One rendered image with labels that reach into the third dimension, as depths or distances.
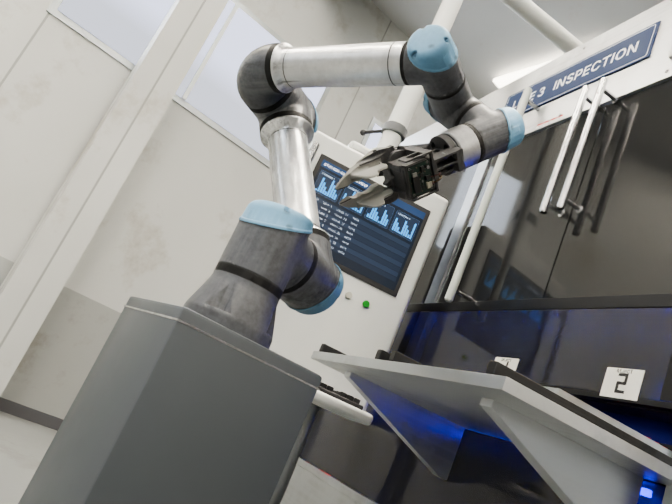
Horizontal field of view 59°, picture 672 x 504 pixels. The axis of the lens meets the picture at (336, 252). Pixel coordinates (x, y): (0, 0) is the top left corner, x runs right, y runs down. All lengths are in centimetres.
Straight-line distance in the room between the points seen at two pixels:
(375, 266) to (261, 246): 95
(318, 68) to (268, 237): 36
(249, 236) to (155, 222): 384
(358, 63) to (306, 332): 92
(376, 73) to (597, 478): 77
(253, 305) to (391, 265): 101
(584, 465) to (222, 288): 64
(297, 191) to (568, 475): 68
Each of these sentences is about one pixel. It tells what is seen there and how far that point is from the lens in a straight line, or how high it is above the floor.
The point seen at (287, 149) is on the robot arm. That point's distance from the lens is 123.
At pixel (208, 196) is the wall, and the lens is 494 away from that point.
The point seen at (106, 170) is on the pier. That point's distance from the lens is 443.
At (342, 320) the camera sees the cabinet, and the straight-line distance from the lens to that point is 181.
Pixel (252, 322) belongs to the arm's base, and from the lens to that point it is 91.
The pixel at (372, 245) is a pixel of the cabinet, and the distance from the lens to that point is 187.
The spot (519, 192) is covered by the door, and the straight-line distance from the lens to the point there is 188.
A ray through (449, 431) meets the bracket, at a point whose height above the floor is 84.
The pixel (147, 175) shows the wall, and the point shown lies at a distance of 479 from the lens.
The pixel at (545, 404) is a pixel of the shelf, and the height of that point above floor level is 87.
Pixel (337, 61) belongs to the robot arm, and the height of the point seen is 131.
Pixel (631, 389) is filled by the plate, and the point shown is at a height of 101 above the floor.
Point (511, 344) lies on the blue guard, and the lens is 155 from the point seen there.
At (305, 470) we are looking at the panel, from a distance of 221.
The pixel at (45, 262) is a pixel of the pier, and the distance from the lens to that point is 432.
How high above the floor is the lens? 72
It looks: 16 degrees up
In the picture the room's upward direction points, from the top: 24 degrees clockwise
